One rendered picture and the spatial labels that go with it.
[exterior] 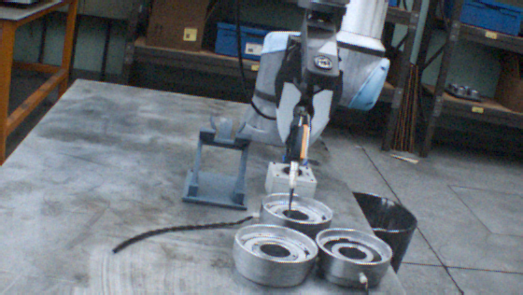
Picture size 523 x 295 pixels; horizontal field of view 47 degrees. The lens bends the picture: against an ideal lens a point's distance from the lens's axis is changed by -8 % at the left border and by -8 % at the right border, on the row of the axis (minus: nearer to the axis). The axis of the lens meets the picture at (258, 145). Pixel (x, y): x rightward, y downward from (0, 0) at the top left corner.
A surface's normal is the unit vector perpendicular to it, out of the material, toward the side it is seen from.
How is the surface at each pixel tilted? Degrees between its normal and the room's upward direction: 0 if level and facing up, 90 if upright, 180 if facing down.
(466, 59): 90
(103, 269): 0
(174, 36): 92
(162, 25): 91
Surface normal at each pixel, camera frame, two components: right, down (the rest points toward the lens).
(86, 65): 0.07, 0.30
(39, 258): 0.18, -0.94
